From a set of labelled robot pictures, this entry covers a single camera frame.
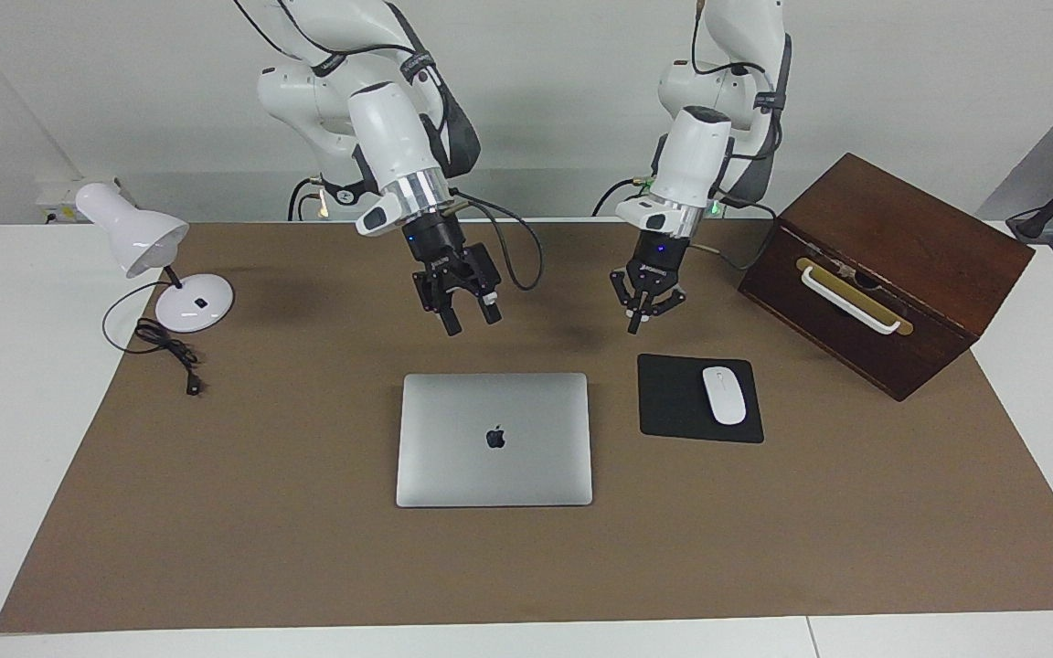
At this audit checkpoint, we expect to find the white desk lamp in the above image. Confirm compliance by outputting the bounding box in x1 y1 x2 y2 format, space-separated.
75 181 235 334

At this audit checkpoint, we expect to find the brown table mat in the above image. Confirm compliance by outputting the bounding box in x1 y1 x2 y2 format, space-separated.
0 218 1053 634

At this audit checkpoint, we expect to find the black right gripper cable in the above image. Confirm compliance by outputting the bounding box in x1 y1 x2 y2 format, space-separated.
449 187 546 293

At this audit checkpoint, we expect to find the black lamp power cable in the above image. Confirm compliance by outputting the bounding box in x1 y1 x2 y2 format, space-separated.
102 279 207 397

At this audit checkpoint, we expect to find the black right arm base cable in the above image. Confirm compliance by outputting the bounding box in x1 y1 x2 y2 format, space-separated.
287 178 326 222

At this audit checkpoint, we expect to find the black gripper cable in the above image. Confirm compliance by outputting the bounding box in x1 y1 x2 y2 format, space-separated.
689 196 780 272
449 187 546 293

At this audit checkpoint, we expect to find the black mouse pad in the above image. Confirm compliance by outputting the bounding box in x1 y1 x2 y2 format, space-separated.
637 354 765 445

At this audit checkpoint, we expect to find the silver apple laptop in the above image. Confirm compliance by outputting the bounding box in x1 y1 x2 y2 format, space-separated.
396 372 594 508

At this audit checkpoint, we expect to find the dark wooden box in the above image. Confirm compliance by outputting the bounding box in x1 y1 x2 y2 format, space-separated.
738 153 1037 403

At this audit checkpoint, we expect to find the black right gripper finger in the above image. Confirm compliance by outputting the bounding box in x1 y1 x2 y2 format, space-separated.
415 274 463 337
467 247 502 325

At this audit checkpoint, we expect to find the white computer mouse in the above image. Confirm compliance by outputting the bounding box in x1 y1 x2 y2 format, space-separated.
702 366 748 427

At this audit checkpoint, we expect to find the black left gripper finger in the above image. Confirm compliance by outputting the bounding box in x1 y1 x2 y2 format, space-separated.
645 285 687 319
612 270 644 334

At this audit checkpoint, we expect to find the black arm base cable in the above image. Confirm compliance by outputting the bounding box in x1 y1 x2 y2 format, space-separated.
592 175 655 218
287 178 326 222

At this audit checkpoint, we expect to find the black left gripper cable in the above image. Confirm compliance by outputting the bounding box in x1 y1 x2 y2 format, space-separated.
689 196 780 272

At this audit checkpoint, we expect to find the white box handle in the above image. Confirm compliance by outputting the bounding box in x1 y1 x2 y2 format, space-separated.
801 265 904 335

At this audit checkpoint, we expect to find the black left arm base cable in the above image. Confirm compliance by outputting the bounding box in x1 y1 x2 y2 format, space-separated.
592 175 655 218

